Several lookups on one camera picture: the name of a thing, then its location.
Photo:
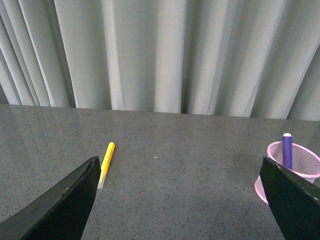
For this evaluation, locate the pink mesh cup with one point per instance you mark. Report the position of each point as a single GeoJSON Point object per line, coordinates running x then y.
{"type": "Point", "coordinates": [305, 163]}

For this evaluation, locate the yellow pen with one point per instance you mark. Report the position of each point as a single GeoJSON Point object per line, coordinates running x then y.
{"type": "Point", "coordinates": [105, 164]}

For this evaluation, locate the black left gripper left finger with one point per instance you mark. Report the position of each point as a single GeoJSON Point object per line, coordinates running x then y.
{"type": "Point", "coordinates": [62, 212]}

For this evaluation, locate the grey pleated curtain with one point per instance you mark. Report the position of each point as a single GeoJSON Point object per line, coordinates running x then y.
{"type": "Point", "coordinates": [243, 58]}

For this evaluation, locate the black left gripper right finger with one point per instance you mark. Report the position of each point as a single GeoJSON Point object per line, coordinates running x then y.
{"type": "Point", "coordinates": [293, 201]}

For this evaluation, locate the purple pen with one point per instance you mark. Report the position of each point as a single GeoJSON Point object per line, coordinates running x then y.
{"type": "Point", "coordinates": [287, 150]}

